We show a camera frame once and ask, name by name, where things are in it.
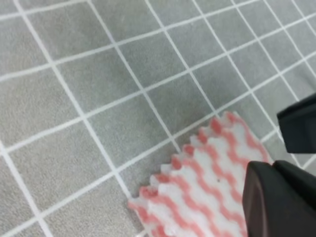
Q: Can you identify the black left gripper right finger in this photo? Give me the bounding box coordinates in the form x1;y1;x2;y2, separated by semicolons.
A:
274;160;316;210

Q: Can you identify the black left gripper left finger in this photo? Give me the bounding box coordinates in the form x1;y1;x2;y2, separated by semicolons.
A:
242;161;316;237

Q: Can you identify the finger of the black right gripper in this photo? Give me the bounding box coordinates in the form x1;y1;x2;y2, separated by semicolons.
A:
277;94;316;154

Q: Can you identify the pink wavy striped towel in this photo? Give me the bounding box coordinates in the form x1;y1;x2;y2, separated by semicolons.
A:
128;111;271;237

